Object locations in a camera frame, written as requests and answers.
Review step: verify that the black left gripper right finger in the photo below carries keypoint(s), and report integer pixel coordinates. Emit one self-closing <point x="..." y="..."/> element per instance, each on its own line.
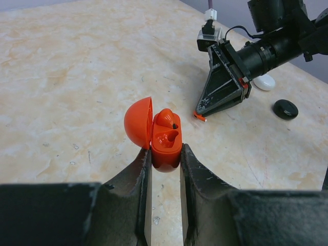
<point x="216" y="213"/>

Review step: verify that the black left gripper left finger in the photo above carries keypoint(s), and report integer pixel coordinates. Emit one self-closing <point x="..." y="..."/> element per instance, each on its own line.
<point x="117" y="212"/>

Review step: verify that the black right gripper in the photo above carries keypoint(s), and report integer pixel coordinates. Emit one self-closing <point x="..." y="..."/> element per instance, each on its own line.
<point x="231" y="72"/>

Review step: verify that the orange earbud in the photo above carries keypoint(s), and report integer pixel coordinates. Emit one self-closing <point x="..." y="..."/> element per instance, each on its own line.
<point x="165" y="118"/>
<point x="200" y="117"/>

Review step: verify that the white round charging case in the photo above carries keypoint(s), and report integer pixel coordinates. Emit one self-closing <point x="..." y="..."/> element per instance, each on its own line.
<point x="265" y="82"/>

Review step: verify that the black round charging case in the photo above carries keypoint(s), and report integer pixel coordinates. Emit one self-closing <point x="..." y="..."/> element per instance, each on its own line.
<point x="285" y="109"/>

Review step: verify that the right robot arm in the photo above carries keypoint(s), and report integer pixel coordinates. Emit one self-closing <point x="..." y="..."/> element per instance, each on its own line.
<point x="284" y="32"/>

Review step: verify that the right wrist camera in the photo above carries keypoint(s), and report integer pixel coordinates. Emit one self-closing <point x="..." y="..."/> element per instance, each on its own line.
<point x="208" y="35"/>

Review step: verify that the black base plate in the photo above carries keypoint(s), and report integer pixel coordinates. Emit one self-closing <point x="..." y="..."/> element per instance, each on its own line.
<point x="325" y="182"/>

